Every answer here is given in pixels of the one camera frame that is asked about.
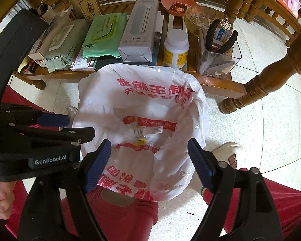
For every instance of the small red black box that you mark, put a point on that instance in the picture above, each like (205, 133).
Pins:
(31, 66)

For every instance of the clear plastic holder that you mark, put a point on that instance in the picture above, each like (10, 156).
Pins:
(215, 66)

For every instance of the white red-printed plastic bag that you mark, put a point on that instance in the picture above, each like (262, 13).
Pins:
(145, 100)

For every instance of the pale green baby wipes pack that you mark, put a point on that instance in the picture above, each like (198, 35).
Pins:
(62, 37)

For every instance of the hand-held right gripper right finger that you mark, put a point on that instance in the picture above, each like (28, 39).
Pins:
(199, 165)

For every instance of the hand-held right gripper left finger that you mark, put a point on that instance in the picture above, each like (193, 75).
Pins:
(96, 170)

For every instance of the turned wooden chair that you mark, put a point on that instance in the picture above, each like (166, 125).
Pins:
(278, 7)

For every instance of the pink plastic dish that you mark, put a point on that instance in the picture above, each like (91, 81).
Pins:
(166, 5)

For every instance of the gold tin can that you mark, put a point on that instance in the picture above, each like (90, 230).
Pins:
(89, 7)

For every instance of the round red snack packet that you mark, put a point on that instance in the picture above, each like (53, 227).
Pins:
(179, 8)

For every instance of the amber glass bowl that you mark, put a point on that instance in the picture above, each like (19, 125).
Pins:
(198, 17)

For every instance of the red white flat box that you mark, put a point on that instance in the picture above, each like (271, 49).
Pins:
(82, 64)

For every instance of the white shoe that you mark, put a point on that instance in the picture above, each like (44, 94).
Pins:
(227, 152)
(72, 111)

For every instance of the blue white small packet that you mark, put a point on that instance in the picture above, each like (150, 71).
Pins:
(222, 36)

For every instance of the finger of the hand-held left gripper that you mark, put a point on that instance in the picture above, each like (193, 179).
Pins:
(70, 134)
(54, 120)

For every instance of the black pliers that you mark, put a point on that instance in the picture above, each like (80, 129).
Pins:
(228, 45)

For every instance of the long white cardboard box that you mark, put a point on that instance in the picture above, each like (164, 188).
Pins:
(138, 25)

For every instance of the white pill bottle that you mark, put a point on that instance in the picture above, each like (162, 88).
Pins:
(176, 50)

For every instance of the bright green wipes pack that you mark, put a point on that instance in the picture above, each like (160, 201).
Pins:
(102, 35)

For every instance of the person's left hand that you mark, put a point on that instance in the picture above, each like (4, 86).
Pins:
(0, 198)

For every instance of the wooden coffee table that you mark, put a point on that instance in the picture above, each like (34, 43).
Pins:
(215, 87)

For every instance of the yellow candy wrapper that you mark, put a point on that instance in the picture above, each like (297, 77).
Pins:
(141, 140)

